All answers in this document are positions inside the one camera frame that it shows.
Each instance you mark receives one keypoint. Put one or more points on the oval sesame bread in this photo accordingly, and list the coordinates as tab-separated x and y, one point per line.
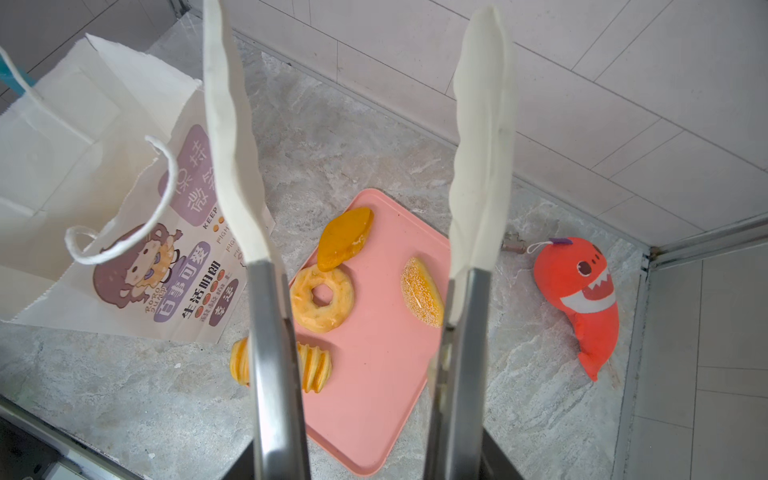
421	294

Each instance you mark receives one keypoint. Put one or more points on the ring shaped bread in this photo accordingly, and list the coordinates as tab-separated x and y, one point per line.
321	301

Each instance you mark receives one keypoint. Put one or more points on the pink plastic tray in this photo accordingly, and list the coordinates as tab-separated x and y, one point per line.
381	352

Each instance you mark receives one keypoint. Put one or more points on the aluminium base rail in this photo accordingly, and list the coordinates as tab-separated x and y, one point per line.
34	449

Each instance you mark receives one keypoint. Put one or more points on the red plush fish toy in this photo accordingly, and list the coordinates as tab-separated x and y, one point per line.
573	275

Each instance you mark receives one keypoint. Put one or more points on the dark orange oval bread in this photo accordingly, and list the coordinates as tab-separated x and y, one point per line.
344	237

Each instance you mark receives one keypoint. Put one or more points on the ridged yellow bread loaf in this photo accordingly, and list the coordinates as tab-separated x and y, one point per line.
315	365

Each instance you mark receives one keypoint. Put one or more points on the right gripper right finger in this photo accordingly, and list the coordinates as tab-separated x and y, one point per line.
479	196

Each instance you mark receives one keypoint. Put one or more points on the white printed paper bag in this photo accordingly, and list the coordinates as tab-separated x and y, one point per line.
109	216

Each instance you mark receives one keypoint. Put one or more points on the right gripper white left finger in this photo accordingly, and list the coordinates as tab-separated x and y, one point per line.
279	446

